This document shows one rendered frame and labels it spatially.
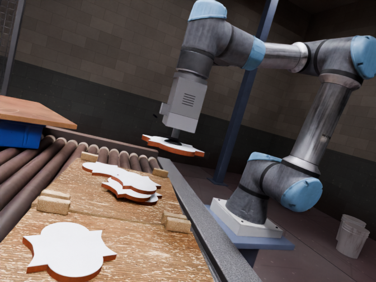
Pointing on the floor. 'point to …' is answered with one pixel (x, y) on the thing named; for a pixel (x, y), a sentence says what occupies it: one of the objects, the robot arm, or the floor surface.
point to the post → (242, 99)
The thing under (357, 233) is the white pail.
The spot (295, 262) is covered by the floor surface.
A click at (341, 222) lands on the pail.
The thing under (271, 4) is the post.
